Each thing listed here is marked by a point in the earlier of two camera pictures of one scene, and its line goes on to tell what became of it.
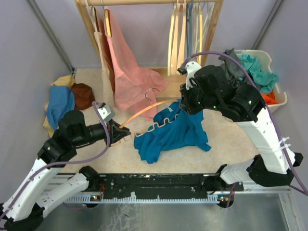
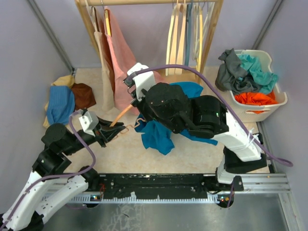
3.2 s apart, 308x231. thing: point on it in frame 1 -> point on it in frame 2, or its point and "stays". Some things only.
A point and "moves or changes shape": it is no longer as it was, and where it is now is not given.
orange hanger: x=128 y=135 -> x=120 y=114
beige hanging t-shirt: x=109 y=96 stays
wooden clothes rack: x=87 y=32 stays
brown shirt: x=83 y=95 stays
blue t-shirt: x=172 y=127 moves or changes shape
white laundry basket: x=265 y=60 stays
